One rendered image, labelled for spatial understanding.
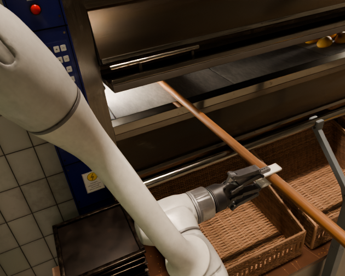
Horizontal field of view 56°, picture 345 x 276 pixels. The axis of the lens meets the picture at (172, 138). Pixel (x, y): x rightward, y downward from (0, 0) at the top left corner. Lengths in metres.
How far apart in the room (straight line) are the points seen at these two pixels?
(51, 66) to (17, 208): 1.04
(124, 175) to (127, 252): 0.64
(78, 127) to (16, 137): 0.77
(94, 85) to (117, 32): 0.20
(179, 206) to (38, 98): 0.49
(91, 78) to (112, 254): 0.63
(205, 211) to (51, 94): 0.53
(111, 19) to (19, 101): 0.78
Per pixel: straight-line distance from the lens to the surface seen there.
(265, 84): 1.60
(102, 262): 1.20
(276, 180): 0.96
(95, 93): 1.23
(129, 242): 1.23
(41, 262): 1.68
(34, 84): 0.44
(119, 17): 1.19
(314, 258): 1.61
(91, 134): 0.53
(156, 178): 1.02
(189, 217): 0.82
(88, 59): 1.18
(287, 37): 1.38
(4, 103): 0.46
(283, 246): 1.46
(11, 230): 1.52
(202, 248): 0.73
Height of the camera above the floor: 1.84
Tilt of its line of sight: 34 degrees down
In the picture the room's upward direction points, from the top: 6 degrees counter-clockwise
